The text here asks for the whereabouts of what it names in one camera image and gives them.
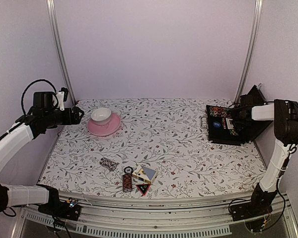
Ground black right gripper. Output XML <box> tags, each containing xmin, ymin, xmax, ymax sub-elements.
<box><xmin>227</xmin><ymin>107</ymin><xmax>248</xmax><ymax>132</ymax></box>

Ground blue beige card deck box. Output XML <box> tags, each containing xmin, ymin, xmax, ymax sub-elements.
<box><xmin>132</xmin><ymin>165</ymin><xmax>157</xmax><ymax>184</ymax></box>

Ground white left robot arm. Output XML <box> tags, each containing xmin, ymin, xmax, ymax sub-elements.
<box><xmin>0</xmin><ymin>88</ymin><xmax>84</xmax><ymax>215</ymax></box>

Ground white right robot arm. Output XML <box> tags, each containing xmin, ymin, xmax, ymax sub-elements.
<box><xmin>230</xmin><ymin>99</ymin><xmax>298</xmax><ymax>216</ymax></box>

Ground black poker set case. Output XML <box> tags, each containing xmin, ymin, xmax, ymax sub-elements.
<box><xmin>206</xmin><ymin>85</ymin><xmax>272</xmax><ymax>145</ymax></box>

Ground green chip stack in case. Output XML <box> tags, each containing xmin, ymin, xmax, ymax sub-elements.
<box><xmin>229</xmin><ymin>129</ymin><xmax>238</xmax><ymax>136</ymax></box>

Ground white ceramic bowl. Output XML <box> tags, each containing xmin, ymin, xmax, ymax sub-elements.
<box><xmin>91</xmin><ymin>108</ymin><xmax>112</xmax><ymax>125</ymax></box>

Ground blue small blind button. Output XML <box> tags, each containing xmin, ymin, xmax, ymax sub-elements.
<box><xmin>213</xmin><ymin>121</ymin><xmax>222</xmax><ymax>128</ymax></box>

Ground chip rows in case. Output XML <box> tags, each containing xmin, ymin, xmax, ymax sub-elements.
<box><xmin>207</xmin><ymin>105</ymin><xmax>231</xmax><ymax>119</ymax></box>

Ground pink saucer plate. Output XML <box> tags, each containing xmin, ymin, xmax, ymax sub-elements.
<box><xmin>87</xmin><ymin>113</ymin><xmax>121</xmax><ymax>136</ymax></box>

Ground grey orange chip stack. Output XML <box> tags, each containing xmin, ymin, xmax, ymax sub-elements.
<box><xmin>99</xmin><ymin>158</ymin><xmax>119</xmax><ymax>171</ymax></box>

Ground floral table mat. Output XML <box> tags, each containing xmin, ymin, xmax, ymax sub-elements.
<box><xmin>39</xmin><ymin>98</ymin><xmax>266</xmax><ymax>199</ymax></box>

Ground black red triangle button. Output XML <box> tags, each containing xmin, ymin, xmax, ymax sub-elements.
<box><xmin>136</xmin><ymin>183</ymin><xmax>150</xmax><ymax>196</ymax></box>

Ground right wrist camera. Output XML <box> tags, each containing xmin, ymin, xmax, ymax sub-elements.
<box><xmin>240</xmin><ymin>94</ymin><xmax>254</xmax><ymax>107</ymax></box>

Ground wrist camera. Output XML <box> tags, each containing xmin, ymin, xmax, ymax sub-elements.
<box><xmin>240</xmin><ymin>94</ymin><xmax>254</xmax><ymax>107</ymax></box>
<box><xmin>53</xmin><ymin>87</ymin><xmax>69</xmax><ymax>111</ymax></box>

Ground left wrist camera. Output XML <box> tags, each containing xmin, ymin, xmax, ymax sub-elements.
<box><xmin>53</xmin><ymin>87</ymin><xmax>69</xmax><ymax>111</ymax></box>

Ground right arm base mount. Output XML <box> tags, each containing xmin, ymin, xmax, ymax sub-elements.
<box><xmin>228</xmin><ymin>190</ymin><xmax>277</xmax><ymax>221</ymax></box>

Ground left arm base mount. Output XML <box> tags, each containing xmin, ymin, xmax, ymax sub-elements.
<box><xmin>38</xmin><ymin>185</ymin><xmax>81</xmax><ymax>221</ymax></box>

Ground metal front rail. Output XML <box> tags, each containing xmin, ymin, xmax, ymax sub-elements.
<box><xmin>11</xmin><ymin>192</ymin><xmax>298</xmax><ymax>238</ymax></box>

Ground left aluminium frame post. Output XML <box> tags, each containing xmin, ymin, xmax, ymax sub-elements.
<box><xmin>46</xmin><ymin>0</ymin><xmax>76</xmax><ymax>105</ymax></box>

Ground aluminium frame post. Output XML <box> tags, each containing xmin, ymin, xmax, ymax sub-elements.
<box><xmin>46</xmin><ymin>0</ymin><xmax>76</xmax><ymax>105</ymax></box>
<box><xmin>234</xmin><ymin>0</ymin><xmax>263</xmax><ymax>104</ymax></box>

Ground right aluminium frame post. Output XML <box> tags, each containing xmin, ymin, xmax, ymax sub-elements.
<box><xmin>234</xmin><ymin>0</ymin><xmax>263</xmax><ymax>104</ymax></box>

